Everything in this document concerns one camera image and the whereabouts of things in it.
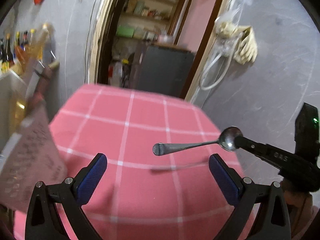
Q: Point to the wooden shelf unit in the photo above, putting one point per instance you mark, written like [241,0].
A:
[151,17]

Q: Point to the yellow rubber gloves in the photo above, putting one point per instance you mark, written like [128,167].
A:
[246,49]

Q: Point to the large vinegar bottle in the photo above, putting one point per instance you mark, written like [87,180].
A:
[42,48]

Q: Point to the person's hand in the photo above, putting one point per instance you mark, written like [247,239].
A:
[301,210]

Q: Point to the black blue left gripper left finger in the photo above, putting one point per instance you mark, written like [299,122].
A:
[43,220]

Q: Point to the dark bottle at left edge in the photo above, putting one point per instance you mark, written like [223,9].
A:
[8,54]

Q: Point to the dark sauce bottle red label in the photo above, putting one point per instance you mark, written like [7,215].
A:
[25,41]

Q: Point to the dark grey cabinet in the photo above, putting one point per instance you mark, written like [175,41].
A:
[160,69]

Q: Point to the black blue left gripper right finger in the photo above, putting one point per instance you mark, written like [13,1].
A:
[272,220]

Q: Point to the soy sauce bottle yellow cap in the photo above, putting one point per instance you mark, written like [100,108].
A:
[31,41]

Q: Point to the pink checkered tablecloth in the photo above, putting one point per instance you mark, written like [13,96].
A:
[143,196]

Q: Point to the orange snack bag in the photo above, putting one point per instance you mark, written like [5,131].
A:
[21,55]

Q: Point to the silver metal spoon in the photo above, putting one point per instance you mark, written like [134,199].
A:
[226,141]

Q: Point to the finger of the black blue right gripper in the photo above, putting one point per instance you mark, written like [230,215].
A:
[272,155]

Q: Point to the green box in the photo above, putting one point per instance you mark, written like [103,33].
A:
[125,31]

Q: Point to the clear plastic bag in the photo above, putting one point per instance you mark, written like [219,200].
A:
[226,31]

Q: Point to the pink pot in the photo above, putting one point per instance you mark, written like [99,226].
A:
[164,38]

